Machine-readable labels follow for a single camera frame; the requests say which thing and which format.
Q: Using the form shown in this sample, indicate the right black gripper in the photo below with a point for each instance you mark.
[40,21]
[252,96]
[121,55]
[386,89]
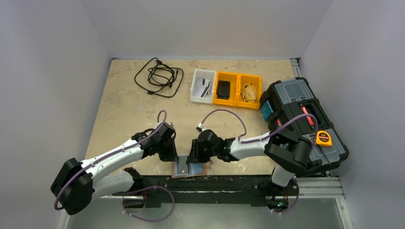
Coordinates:
[196,151]

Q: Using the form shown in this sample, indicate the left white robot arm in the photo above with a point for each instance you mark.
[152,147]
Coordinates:
[80,182]

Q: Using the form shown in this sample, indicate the yellow bin with black cards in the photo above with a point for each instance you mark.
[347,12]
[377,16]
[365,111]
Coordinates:
[232,78]

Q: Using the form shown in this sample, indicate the yellow tape measure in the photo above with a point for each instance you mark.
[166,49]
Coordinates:
[323,139]

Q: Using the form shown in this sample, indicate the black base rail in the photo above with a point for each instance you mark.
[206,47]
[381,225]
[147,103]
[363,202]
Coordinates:
[254,190]

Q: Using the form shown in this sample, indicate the yellow bin with tan cards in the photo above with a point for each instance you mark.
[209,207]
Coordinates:
[249,79]

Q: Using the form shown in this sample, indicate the tan cards stack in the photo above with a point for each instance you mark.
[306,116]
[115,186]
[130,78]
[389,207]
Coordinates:
[248,93]

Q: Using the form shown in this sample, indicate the black plastic toolbox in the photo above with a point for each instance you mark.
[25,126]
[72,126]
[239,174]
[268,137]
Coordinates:
[291,98]

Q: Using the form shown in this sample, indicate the blue packet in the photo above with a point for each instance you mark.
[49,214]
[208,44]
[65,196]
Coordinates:
[266,110]

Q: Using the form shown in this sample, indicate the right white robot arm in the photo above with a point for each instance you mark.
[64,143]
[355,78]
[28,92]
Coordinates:
[287,149]

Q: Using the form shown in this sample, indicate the white plastic bin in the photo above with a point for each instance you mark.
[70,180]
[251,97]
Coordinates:
[206,74]

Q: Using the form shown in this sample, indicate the black cards stack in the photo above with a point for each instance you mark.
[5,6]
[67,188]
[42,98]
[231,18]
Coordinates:
[223,90]

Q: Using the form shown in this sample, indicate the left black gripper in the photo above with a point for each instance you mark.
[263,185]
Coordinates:
[172,155]

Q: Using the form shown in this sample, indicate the pink leather card holder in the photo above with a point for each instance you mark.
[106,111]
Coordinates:
[181,169]

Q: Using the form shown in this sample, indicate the white cards stack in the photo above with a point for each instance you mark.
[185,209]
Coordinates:
[202,87]

